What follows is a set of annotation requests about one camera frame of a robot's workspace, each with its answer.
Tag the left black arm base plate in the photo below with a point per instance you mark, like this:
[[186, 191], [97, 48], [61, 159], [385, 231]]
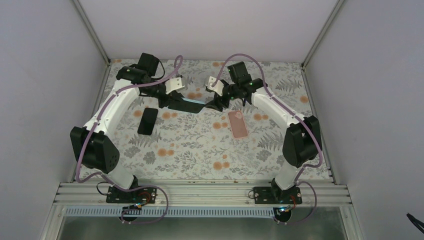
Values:
[[146, 195]]

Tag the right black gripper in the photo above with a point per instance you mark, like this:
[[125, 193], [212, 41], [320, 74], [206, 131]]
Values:
[[218, 105]]

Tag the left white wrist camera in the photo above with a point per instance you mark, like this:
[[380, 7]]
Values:
[[174, 84]]

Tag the pink phone case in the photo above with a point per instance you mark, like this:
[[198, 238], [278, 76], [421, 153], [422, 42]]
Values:
[[237, 124]]

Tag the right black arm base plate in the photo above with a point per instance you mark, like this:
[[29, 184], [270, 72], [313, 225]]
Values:
[[267, 195]]

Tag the aluminium mounting rail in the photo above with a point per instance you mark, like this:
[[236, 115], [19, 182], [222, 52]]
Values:
[[208, 193]]

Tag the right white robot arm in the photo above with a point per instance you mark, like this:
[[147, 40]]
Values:
[[302, 143]]

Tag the black object at corner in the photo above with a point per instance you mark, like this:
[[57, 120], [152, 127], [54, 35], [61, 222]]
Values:
[[416, 222]]

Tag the black phone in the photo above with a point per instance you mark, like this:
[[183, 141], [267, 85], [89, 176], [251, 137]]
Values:
[[186, 105], [148, 121]]

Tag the floral patterned table mat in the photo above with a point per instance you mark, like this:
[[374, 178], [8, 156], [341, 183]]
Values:
[[201, 146]]

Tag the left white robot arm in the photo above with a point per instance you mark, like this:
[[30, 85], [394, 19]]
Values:
[[95, 153]]

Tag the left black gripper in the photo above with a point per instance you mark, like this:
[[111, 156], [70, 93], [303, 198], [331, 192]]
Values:
[[173, 96]]

